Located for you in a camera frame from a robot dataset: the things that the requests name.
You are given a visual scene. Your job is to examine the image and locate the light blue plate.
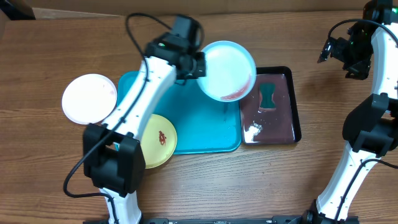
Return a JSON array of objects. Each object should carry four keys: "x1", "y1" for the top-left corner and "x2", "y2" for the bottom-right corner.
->
[{"x1": 197, "y1": 40, "x2": 256, "y2": 102}]

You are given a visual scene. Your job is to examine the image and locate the green sponge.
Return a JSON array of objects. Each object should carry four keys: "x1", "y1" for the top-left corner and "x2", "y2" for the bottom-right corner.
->
[{"x1": 259, "y1": 83, "x2": 275, "y2": 110}]

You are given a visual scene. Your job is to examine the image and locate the white plate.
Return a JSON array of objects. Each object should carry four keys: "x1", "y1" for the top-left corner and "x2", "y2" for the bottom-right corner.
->
[{"x1": 62, "y1": 73, "x2": 117, "y2": 124}]

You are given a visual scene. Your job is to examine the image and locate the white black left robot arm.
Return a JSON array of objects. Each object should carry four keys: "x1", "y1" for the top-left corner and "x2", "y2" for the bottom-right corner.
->
[{"x1": 79, "y1": 40, "x2": 205, "y2": 223}]

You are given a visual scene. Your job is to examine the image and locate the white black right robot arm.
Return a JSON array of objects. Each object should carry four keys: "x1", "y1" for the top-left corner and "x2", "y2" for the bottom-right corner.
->
[{"x1": 293, "y1": 0, "x2": 397, "y2": 223}]

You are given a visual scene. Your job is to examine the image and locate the teal plastic tray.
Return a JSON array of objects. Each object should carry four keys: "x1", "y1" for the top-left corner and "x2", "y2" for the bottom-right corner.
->
[{"x1": 117, "y1": 70, "x2": 243, "y2": 156}]

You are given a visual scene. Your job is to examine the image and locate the black tray with water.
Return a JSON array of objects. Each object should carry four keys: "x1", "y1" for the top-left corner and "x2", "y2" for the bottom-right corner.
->
[{"x1": 239, "y1": 66, "x2": 302, "y2": 145}]

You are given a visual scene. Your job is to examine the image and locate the yellow plate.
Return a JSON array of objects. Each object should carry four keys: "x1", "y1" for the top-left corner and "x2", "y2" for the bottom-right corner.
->
[{"x1": 141, "y1": 114, "x2": 178, "y2": 169}]

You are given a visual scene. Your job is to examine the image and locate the cardboard panel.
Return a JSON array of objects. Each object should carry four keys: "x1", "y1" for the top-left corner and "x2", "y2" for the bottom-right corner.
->
[{"x1": 27, "y1": 0, "x2": 368, "y2": 15}]

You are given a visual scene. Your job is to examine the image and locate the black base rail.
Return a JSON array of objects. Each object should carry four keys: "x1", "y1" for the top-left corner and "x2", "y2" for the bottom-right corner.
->
[{"x1": 83, "y1": 215, "x2": 360, "y2": 224}]

